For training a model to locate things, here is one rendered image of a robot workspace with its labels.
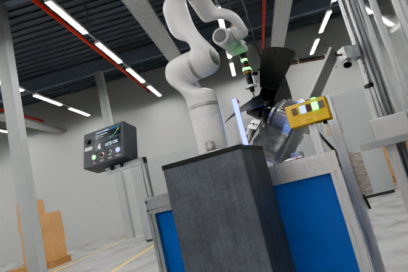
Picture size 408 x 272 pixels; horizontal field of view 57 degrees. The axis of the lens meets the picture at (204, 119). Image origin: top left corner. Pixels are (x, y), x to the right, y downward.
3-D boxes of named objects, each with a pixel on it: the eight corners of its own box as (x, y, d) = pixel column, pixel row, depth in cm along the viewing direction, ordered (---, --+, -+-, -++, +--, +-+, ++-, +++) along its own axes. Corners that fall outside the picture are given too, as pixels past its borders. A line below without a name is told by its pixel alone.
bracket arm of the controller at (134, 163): (147, 163, 186) (146, 156, 186) (144, 163, 183) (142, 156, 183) (109, 173, 195) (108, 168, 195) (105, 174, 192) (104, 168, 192)
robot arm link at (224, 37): (235, 30, 188) (219, 39, 192) (225, 22, 176) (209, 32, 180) (241, 45, 186) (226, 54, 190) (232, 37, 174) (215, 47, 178)
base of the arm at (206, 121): (236, 147, 133) (223, 97, 136) (184, 160, 136) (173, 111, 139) (241, 150, 151) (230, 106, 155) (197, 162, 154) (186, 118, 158)
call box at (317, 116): (334, 122, 154) (326, 98, 156) (331, 120, 144) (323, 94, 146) (296, 133, 160) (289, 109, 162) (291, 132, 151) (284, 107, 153)
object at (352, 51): (356, 61, 220) (351, 47, 222) (363, 56, 213) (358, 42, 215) (340, 64, 218) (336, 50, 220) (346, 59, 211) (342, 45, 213)
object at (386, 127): (410, 133, 193) (403, 113, 195) (413, 132, 178) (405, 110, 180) (375, 142, 200) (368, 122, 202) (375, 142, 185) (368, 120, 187)
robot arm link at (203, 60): (195, 84, 157) (228, 70, 149) (180, 85, 147) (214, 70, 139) (159, -27, 161) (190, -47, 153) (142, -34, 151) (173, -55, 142)
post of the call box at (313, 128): (325, 152, 151) (316, 122, 153) (324, 152, 148) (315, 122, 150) (317, 154, 152) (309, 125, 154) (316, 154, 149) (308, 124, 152)
